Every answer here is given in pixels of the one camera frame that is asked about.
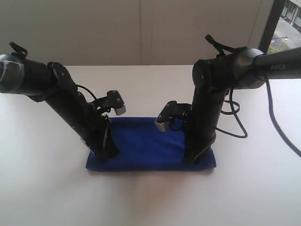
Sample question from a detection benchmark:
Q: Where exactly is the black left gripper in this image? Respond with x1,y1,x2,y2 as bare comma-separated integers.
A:
46,86,119,162

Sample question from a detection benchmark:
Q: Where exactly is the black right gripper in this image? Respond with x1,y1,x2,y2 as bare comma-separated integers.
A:
183,89,228,165

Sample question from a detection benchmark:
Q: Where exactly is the blue microfibre cloth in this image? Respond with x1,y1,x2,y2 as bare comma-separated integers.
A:
86,117,216,172

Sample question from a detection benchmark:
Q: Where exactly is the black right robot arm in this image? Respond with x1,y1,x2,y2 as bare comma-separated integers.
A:
183,48,301,165

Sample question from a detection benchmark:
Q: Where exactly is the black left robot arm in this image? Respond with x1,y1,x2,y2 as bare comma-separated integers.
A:
0,54,119,162

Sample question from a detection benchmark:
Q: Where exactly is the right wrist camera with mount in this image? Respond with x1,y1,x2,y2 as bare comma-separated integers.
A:
155,101,191,132

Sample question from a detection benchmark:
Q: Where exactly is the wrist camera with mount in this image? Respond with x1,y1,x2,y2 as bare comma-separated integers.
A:
90,90,126,116
155,101,191,132

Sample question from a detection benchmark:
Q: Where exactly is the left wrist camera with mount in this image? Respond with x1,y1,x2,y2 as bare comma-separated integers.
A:
90,90,126,116

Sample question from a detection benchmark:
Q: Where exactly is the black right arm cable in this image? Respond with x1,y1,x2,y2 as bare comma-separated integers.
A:
169,34,301,158

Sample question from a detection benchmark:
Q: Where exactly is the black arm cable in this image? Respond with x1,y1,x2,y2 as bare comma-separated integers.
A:
169,34,301,158
8,40,29,59

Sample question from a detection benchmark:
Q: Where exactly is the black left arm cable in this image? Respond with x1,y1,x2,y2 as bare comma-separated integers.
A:
8,40,29,59

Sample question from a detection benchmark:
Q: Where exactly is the dark window frame post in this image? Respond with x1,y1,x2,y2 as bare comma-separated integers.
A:
258,0,285,53

